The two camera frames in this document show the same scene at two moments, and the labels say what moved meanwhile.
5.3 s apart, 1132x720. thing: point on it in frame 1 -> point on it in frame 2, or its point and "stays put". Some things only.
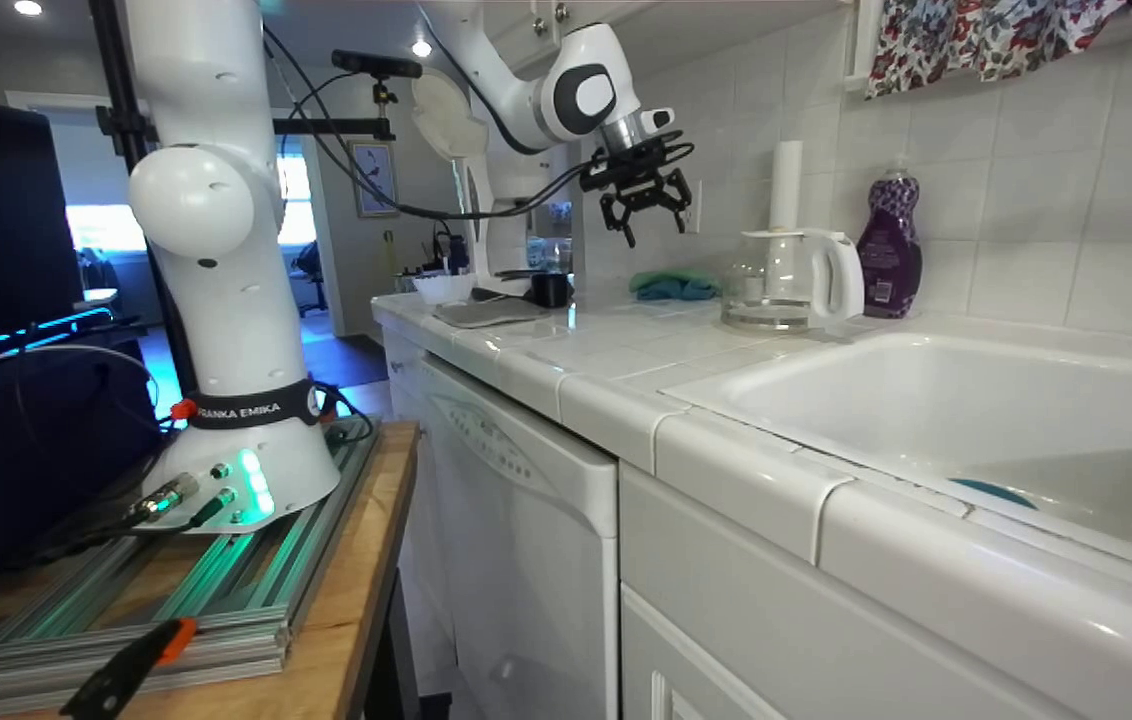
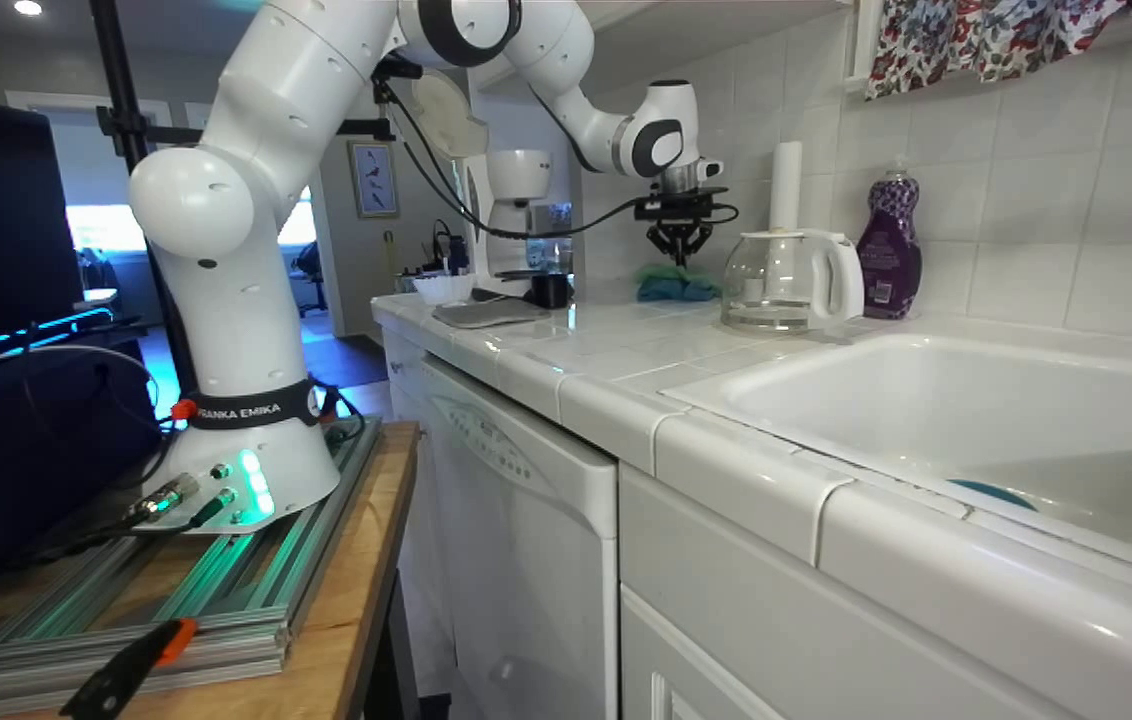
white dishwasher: (513, 565) stays put
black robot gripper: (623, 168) -> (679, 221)
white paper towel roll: (788, 186) stays put
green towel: (671, 285) stays put
